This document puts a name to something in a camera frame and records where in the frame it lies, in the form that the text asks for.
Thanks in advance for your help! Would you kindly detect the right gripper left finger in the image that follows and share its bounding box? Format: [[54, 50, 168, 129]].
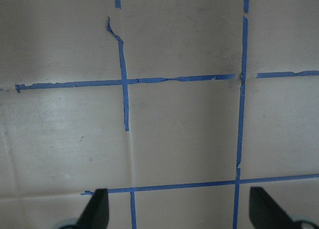
[[60, 189, 109, 229]]

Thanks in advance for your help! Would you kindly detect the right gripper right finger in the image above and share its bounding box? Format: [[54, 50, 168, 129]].
[[249, 186, 319, 229]]

